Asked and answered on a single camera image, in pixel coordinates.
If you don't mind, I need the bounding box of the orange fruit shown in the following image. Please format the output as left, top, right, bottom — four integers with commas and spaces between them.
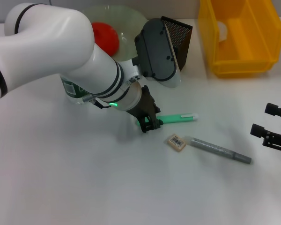
91, 22, 120, 57

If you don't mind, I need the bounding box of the black mesh pen holder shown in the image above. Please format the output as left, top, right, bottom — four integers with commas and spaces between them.
161, 15, 193, 72

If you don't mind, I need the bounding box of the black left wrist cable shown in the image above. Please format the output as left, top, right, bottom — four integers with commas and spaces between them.
81, 93, 113, 109

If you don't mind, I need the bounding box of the white paper ball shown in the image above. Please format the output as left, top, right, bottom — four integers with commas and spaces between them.
216, 20, 229, 43

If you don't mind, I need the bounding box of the clear glass fruit bowl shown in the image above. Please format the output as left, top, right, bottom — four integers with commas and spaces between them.
81, 5, 149, 63

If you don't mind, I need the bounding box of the clear water bottle green label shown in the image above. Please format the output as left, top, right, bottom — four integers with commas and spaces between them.
60, 75, 95, 105

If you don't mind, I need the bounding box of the grey marker pen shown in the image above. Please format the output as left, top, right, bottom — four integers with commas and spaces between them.
189, 136, 252, 165

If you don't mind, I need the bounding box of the green pen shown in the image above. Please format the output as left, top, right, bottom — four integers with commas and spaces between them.
134, 113, 200, 127

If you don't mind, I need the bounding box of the yellow plastic bin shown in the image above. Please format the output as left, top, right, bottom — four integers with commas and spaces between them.
198, 0, 281, 79

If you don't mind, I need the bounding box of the beige eraser with barcode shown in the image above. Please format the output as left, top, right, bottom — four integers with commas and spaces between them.
166, 133, 187, 153

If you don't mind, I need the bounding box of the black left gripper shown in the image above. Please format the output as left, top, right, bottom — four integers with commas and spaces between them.
125, 85, 164, 134

